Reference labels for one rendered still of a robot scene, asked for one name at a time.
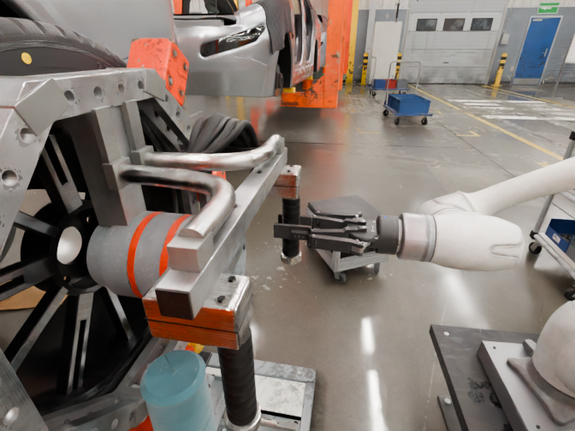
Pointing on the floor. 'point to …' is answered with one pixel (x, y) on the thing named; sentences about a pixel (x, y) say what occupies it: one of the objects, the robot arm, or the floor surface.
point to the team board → (565, 64)
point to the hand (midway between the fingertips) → (292, 226)
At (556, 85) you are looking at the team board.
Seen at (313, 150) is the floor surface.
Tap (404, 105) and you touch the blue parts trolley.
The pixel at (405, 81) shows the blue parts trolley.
